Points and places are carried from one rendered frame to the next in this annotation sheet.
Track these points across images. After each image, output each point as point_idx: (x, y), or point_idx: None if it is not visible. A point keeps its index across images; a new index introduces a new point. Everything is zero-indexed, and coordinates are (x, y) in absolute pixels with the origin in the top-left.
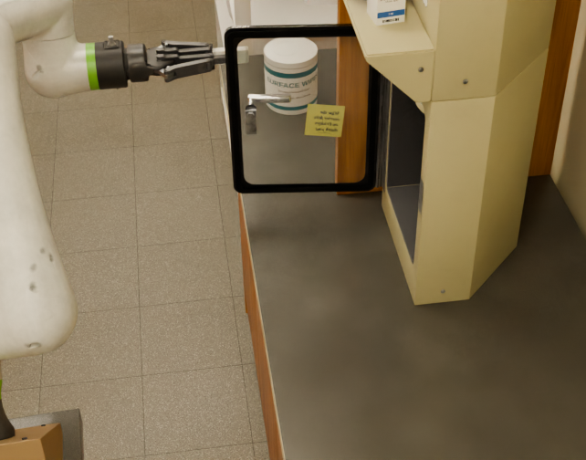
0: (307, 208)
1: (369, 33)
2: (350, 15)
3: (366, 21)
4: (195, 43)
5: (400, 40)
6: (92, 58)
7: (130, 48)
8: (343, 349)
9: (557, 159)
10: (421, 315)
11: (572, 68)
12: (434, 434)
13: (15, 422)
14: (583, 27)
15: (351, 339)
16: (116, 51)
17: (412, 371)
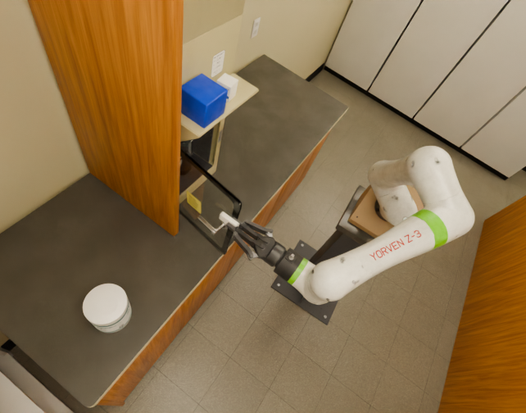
0: (197, 236)
1: (243, 94)
2: (234, 108)
3: (235, 99)
4: (239, 239)
5: (238, 83)
6: (305, 259)
7: (282, 250)
8: (251, 178)
9: (81, 169)
10: (218, 167)
11: (65, 132)
12: (257, 142)
13: (358, 235)
14: (61, 107)
15: (246, 178)
16: (292, 251)
17: (242, 157)
